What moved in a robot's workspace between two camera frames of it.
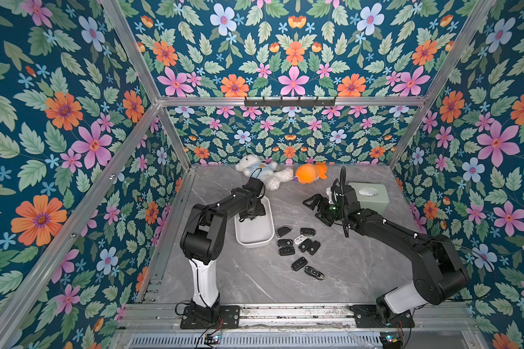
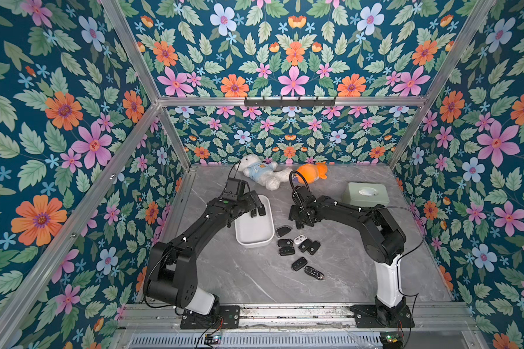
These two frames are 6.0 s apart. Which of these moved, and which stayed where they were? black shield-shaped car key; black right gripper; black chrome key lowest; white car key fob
Moved: black right gripper
Stayed: white car key fob; black chrome key lowest; black shield-shaped car key
